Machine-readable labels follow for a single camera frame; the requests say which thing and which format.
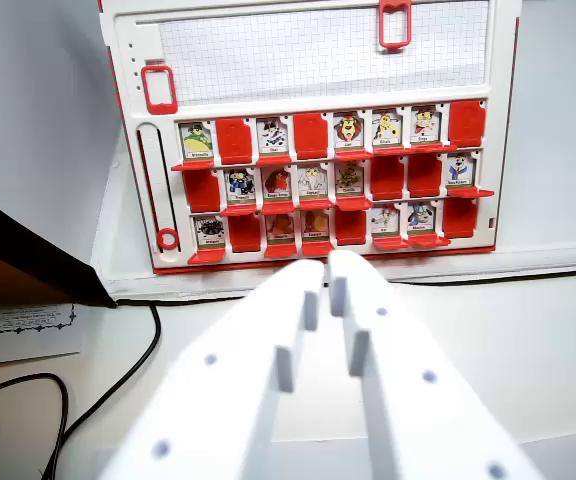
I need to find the black box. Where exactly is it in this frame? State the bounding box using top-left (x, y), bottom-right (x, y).
top-left (0, 187), bottom-right (118, 309)

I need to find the white printed paper sheet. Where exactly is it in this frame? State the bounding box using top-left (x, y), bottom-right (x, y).
top-left (0, 302), bottom-right (90, 369)

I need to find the thin black cable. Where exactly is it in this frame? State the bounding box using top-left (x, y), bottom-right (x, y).
top-left (40, 302), bottom-right (163, 480)
top-left (113, 267), bottom-right (576, 307)
top-left (0, 372), bottom-right (70, 480)

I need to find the red and white game board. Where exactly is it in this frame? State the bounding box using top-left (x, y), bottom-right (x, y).
top-left (96, 0), bottom-right (523, 275)

